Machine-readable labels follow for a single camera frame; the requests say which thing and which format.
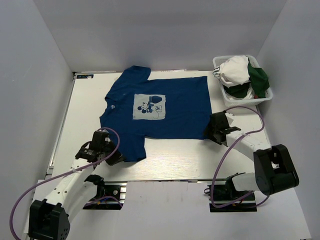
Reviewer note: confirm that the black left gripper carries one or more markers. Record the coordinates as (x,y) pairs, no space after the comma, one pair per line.
(117,157)

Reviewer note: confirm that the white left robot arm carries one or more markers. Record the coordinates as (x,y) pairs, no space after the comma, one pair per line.
(51,217)

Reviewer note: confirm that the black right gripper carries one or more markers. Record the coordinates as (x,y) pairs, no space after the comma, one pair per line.
(210,135)

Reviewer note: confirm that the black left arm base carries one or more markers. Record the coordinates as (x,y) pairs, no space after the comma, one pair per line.
(110,196)

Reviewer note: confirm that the white printed t shirt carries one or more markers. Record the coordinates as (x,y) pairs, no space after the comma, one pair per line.
(232,71)

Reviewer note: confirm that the dark green t shirt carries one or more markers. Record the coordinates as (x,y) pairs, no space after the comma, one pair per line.
(256,87)

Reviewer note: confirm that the white plastic laundry basket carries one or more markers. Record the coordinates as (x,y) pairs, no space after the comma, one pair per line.
(231,101)

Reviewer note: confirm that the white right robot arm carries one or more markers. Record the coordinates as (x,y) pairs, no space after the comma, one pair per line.
(274,170)

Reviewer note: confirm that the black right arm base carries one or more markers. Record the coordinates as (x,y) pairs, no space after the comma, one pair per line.
(225,192)

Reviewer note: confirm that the blue t shirt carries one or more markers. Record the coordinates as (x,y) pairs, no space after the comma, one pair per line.
(140,108)

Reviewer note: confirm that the blue table label sticker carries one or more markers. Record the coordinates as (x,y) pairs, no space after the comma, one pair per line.
(84,76)

